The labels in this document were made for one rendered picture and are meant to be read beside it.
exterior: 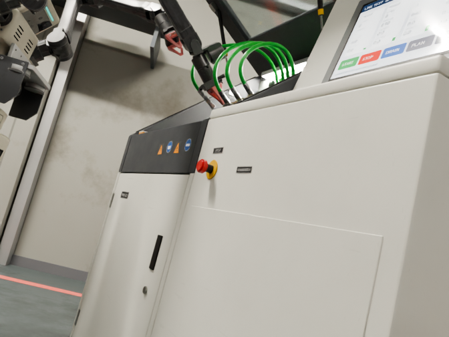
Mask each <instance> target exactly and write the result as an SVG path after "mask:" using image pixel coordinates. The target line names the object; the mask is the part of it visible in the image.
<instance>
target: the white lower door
mask: <svg viewBox="0 0 449 337"><path fill-rule="evenodd" d="M189 176H190V175H161V174H132V173H120V176H119V179H118V182H117V185H116V189H115V192H114V193H113V195H112V199H111V201H110V206H109V207H110V210H109V212H108V216H107V219H106V223H105V226H104V230H103V233H102V237H101V239H100V244H99V246H98V250H97V253H96V257H95V260H94V264H93V267H92V270H91V274H90V278H89V280H88V284H87V287H86V291H85V294H84V298H83V301H82V304H81V308H80V309H79V310H78V314H77V316H76V320H75V324H74V325H75V328H74V331H73V334H72V337H146V335H147V332H148V328H149V325H150V320H151V317H152V313H153V310H154V305H155V303H156V298H157V295H158V290H159V287H160V283H161V280H162V276H163V273H164V268H165V265H166V261H167V258H168V253H169V251H170V246H171V243H172V238H173V236H174V231H175V228H176V224H177V220H178V216H179V213H180V209H181V206H182V202H183V198H184V194H185V191H186V186H187V184H188V179H189Z"/></svg>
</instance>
